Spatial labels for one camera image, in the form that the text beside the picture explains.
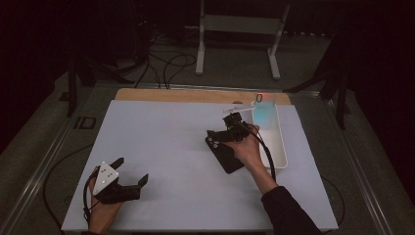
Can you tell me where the thin black floor cable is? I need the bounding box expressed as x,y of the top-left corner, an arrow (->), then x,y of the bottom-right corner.
42,143 -> 94,231
320,175 -> 346,227

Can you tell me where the hand-held gripper cable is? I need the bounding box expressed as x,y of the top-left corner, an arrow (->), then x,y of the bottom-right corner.
81,169 -> 100,227
241,120 -> 278,183

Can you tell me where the right hand-held gripper cable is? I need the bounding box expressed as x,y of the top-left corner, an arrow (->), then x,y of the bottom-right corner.
241,120 -> 278,183

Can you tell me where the black phone case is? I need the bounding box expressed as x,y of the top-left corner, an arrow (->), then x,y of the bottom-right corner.
205,135 -> 246,175

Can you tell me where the person's left hand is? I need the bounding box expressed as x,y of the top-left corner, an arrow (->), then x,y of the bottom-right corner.
87,165 -> 123,235

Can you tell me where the iridescent phone case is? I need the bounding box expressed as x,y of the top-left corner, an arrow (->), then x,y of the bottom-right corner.
253,93 -> 277,130

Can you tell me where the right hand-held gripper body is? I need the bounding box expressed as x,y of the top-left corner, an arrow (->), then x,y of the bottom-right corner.
222,103 -> 256,144

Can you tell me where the metal floor rail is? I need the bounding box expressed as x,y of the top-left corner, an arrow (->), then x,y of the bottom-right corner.
321,92 -> 394,235
0,82 -> 99,235

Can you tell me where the white plastic bin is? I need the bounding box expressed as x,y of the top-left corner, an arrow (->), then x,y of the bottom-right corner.
250,100 -> 289,170

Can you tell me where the white metal stand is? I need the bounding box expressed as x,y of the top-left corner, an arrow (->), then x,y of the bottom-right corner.
184,0 -> 292,81

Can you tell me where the left hand-held gripper cable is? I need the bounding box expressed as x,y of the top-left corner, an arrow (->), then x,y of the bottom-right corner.
81,169 -> 100,227

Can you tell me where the black floor cable bundle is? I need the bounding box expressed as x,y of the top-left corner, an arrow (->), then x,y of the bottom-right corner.
132,32 -> 198,90

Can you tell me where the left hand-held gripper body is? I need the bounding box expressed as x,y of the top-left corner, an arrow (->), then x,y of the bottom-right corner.
92,161 -> 142,206

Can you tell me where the person's right hand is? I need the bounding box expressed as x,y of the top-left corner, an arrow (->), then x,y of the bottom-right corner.
227,124 -> 265,173

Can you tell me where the wooden board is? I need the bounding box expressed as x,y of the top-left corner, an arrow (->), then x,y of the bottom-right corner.
115,87 -> 293,106

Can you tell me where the white work board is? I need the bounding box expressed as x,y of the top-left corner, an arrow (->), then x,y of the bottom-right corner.
61,99 -> 340,234

